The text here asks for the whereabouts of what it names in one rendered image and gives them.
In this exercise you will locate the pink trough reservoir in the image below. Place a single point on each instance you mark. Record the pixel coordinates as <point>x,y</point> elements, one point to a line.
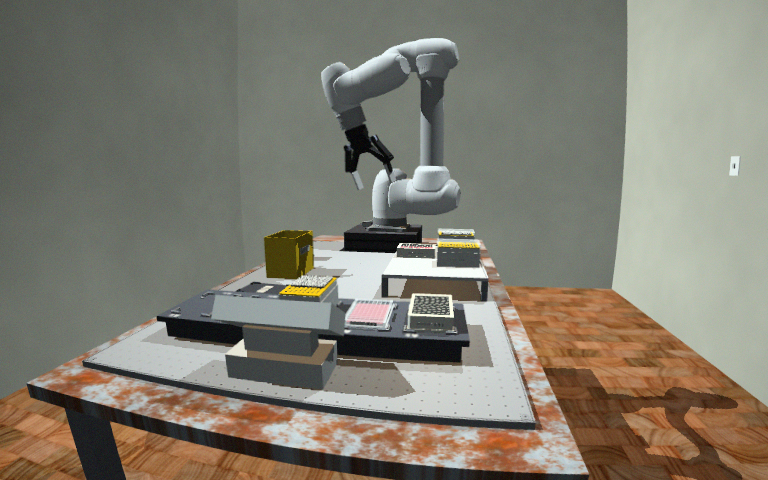
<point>416,250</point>

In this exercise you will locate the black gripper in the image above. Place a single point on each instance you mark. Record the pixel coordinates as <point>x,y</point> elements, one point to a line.
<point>362,143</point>

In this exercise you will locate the dark grey rectangular pad with rg label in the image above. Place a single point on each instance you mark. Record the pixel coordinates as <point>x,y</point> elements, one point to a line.
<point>265,288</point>

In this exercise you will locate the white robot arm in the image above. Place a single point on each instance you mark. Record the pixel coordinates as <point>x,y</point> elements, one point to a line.
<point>431,191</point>

